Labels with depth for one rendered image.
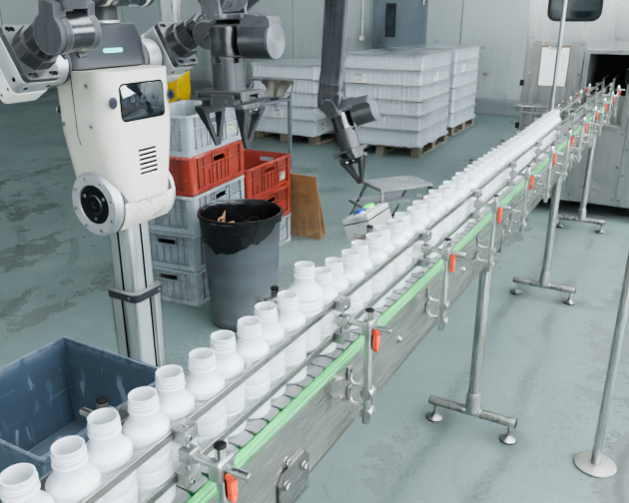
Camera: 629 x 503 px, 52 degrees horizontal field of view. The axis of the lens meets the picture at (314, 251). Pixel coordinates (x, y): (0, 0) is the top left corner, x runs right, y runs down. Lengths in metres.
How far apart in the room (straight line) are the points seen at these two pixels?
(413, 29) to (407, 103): 4.26
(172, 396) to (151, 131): 0.86
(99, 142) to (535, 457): 2.00
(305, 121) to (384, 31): 4.04
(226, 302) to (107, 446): 2.65
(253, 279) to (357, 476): 1.27
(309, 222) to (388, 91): 3.30
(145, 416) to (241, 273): 2.52
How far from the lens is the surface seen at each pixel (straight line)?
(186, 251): 3.75
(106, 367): 1.46
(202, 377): 0.93
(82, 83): 1.56
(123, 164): 1.57
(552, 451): 2.81
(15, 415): 1.51
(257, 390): 1.05
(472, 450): 2.73
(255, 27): 1.10
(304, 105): 8.50
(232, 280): 3.37
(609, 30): 5.70
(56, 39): 1.36
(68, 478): 0.80
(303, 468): 1.20
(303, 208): 4.85
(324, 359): 1.24
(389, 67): 7.83
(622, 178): 5.82
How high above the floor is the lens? 1.62
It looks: 20 degrees down
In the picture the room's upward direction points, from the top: straight up
